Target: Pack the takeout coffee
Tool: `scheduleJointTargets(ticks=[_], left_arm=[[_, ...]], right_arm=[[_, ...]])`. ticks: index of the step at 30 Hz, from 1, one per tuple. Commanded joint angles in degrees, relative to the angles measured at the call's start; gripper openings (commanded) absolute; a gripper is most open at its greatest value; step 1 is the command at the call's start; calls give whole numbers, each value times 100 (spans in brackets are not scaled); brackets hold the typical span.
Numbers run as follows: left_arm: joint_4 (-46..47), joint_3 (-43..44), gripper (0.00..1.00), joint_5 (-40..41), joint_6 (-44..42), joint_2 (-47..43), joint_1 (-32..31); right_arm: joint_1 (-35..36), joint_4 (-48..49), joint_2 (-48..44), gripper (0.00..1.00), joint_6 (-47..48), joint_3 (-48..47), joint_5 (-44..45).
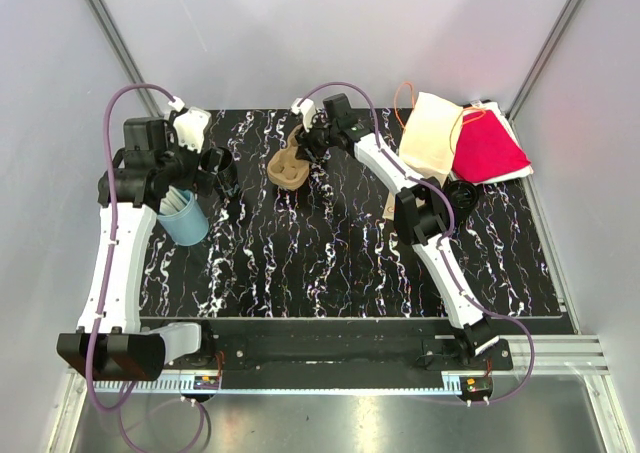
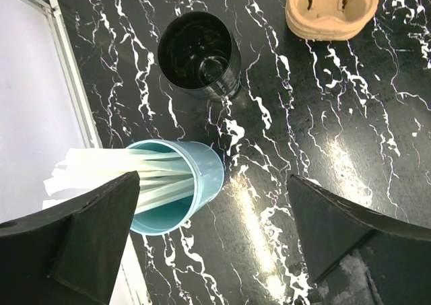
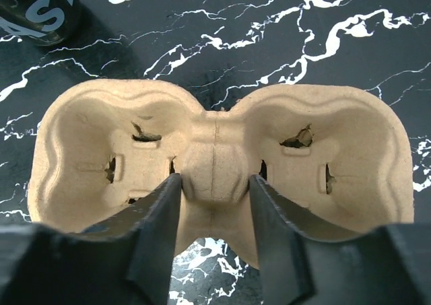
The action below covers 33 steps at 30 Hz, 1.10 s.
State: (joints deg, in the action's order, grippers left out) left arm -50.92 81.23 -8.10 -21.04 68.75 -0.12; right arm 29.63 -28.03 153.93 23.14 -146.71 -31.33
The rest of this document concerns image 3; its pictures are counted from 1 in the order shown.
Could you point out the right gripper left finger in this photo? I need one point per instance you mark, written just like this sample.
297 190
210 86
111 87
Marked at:
138 245

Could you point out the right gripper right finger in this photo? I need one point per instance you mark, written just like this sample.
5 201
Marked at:
300 254

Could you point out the black marble pattern mat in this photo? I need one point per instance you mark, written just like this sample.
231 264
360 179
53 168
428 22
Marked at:
220 51

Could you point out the black coffee cup left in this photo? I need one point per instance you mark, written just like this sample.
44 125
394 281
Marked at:
43 22

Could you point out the brown pulp cup carrier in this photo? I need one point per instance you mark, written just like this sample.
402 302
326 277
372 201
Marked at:
336 151

